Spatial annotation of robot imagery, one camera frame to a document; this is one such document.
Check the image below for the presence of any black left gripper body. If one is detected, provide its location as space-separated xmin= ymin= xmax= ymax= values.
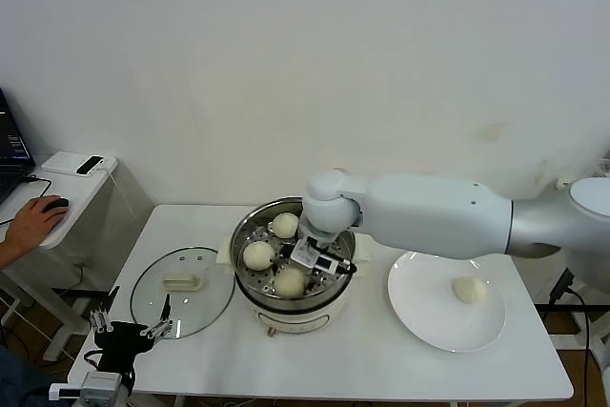
xmin=92 ymin=322 xmax=153 ymax=375

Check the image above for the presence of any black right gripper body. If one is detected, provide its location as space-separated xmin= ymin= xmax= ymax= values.
xmin=274 ymin=241 xmax=299 ymax=269

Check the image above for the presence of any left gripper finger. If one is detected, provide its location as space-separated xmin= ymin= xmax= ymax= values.
xmin=140 ymin=293 xmax=173 ymax=339
xmin=90 ymin=285 xmax=120 ymax=335

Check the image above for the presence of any white steamed baozi bun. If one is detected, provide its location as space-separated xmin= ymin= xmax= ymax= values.
xmin=273 ymin=267 xmax=307 ymax=298
xmin=242 ymin=241 xmax=275 ymax=271
xmin=451 ymin=275 xmax=488 ymax=306
xmin=272 ymin=212 xmax=301 ymax=239

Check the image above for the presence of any round glass pot lid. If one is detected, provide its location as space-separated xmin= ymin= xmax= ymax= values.
xmin=129 ymin=246 xmax=236 ymax=340

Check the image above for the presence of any person's bare forearm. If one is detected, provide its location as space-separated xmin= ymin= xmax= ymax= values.
xmin=0 ymin=236 xmax=23 ymax=269

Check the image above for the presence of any stainless steel steamer basket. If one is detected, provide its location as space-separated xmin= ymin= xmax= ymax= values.
xmin=217 ymin=195 xmax=372 ymax=303

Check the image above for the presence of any person's bare hand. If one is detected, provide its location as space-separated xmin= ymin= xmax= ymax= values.
xmin=5 ymin=195 xmax=67 ymax=255

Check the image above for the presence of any cream electric cooker base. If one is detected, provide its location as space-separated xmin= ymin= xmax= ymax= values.
xmin=234 ymin=261 xmax=369 ymax=337

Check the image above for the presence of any person's blue jeans leg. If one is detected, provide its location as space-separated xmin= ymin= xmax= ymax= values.
xmin=0 ymin=344 xmax=56 ymax=407

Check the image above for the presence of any white round plate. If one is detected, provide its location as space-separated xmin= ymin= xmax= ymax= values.
xmin=386 ymin=246 xmax=507 ymax=355

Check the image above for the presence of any white side desk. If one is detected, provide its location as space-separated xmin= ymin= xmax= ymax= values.
xmin=0 ymin=153 xmax=154 ymax=363

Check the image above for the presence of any small black-topped white device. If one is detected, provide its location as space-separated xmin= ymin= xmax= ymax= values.
xmin=75 ymin=155 xmax=106 ymax=176

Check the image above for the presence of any flat white box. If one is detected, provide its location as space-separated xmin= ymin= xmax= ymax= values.
xmin=41 ymin=151 xmax=118 ymax=177

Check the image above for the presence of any black laptop computer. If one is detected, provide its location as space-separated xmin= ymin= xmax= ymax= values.
xmin=0 ymin=89 xmax=37 ymax=206

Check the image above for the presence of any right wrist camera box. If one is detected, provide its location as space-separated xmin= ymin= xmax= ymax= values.
xmin=290 ymin=236 xmax=336 ymax=275

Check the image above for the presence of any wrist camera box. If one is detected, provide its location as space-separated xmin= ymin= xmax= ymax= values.
xmin=50 ymin=371 xmax=123 ymax=407
xmin=290 ymin=236 xmax=336 ymax=275

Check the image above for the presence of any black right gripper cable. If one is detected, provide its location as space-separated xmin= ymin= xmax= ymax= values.
xmin=328 ymin=257 xmax=358 ymax=279

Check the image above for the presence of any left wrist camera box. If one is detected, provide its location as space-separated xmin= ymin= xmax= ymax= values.
xmin=50 ymin=371 xmax=123 ymax=407

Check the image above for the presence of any grey wall socket plug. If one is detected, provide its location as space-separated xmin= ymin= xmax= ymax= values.
xmin=71 ymin=256 xmax=92 ymax=284

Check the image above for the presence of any black laptop cable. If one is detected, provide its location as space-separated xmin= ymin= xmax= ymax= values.
xmin=19 ymin=174 xmax=53 ymax=199

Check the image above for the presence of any black power adapter with cable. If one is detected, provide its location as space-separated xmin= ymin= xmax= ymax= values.
xmin=547 ymin=254 xmax=595 ymax=407

